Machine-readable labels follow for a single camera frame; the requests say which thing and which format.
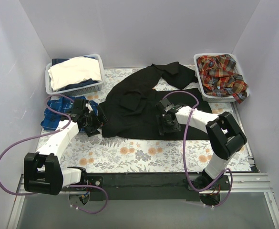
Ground black long sleeve shirt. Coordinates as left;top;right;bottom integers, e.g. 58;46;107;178
99;66;212;140

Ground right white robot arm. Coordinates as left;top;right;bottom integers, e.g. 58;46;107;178
156;98;247;192

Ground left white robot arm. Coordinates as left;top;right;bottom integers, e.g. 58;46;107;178
24;99;107;195

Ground left white plastic basket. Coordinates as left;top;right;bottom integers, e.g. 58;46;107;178
45;53;105;96

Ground white plastic basket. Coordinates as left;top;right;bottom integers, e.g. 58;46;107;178
193;52;250;103
45;53;105;96

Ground floral patterned table mat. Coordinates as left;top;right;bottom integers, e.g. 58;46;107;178
31;67;256;174

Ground blue plaid shirt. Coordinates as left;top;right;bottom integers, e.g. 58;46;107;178
41;95;98;133

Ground folded black shirt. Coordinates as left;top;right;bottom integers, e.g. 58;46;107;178
151;62;198;90

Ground right white plastic basket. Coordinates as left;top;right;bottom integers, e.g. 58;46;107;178
193;52;250;103

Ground cream white folded shirt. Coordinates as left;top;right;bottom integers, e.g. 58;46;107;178
48;56;102;91

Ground red plaid shirt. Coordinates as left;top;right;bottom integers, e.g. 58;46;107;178
196;54;248;104

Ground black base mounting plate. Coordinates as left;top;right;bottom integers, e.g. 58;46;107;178
60;172;233;201

